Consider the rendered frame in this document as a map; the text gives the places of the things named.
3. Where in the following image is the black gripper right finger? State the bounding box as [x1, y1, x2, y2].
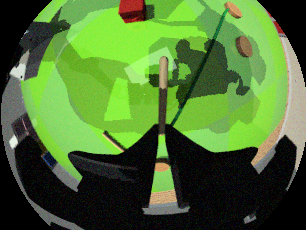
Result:
[165, 123, 258, 207]

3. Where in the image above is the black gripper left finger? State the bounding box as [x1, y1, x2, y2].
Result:
[68, 123, 158, 208]

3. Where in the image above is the thin wooden stick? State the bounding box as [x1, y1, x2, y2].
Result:
[102, 132, 125, 152]

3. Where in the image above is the dark green string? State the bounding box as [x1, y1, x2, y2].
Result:
[158, 9, 229, 136]

